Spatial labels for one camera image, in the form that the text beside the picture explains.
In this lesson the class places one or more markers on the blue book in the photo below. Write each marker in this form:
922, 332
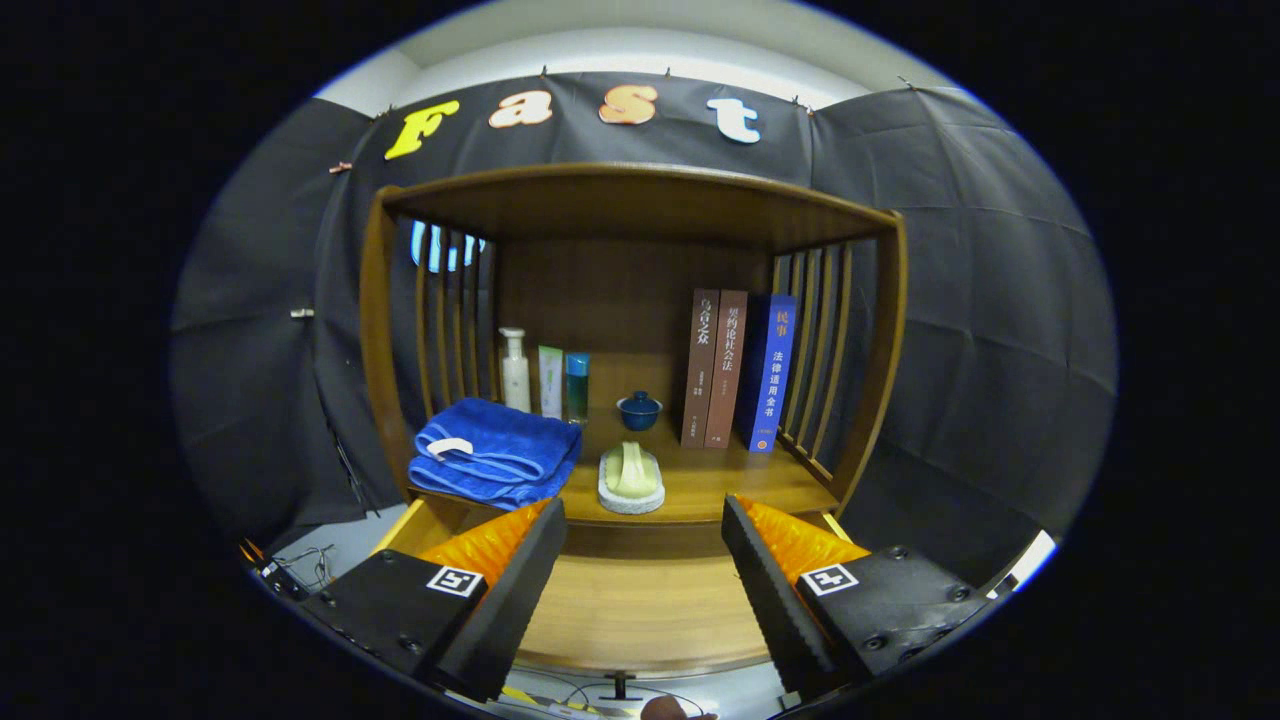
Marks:
772, 375

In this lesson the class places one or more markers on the small black device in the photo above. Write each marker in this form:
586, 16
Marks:
275, 575

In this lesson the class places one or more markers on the reddish brown book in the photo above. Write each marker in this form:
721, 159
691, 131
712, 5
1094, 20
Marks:
727, 370

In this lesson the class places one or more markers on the wooden drawer with black knob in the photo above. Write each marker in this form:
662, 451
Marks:
640, 610

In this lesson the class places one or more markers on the white pump bottle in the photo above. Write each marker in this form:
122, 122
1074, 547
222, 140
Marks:
515, 380

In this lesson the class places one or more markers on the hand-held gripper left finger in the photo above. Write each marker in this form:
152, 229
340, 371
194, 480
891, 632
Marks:
505, 610

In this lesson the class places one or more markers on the black backdrop cloth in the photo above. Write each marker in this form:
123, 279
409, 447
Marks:
980, 300

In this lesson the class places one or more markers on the white and green tube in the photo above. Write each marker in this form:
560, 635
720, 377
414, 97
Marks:
551, 385

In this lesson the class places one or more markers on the brown wooden cabinet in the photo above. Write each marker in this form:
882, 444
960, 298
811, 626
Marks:
630, 210

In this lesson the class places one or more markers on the teal bottle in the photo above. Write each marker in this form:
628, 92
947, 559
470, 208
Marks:
577, 390

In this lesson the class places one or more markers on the green soap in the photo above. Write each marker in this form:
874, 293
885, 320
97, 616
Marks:
632, 472

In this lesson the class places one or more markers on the wooden countertop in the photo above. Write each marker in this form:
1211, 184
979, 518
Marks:
720, 480

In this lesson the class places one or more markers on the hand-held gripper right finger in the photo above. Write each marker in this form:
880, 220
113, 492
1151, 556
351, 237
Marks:
775, 600

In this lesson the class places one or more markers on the dark brown book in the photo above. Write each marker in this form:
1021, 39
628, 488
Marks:
698, 370

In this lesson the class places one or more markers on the folded blue towel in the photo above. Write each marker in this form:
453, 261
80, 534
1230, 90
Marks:
500, 450

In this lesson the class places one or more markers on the blue lidded teacup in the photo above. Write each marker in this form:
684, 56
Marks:
639, 413

